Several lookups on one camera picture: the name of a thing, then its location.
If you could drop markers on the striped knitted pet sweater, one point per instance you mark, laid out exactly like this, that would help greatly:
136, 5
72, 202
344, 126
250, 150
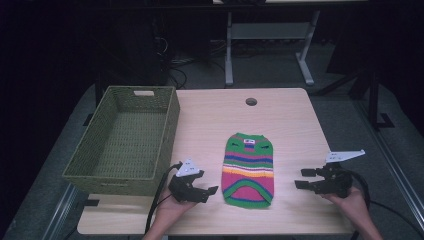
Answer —
248, 171

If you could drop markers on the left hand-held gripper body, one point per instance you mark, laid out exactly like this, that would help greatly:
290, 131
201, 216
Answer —
186, 190

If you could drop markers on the metal floor rail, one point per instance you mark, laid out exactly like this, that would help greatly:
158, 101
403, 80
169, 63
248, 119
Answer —
390, 160
61, 213

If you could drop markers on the black metal stand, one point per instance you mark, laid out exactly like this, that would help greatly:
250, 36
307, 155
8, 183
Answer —
373, 100

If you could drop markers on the green woven basket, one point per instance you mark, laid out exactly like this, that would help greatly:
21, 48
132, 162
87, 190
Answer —
126, 143

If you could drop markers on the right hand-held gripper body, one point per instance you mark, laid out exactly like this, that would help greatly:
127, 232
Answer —
335, 181

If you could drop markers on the grey metal desk frame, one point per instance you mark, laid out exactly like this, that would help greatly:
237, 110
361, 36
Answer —
270, 30

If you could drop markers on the person's right hand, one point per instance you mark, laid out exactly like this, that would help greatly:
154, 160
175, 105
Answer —
351, 205

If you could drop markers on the person's left hand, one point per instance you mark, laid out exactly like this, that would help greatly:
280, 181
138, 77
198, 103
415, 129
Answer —
171, 210

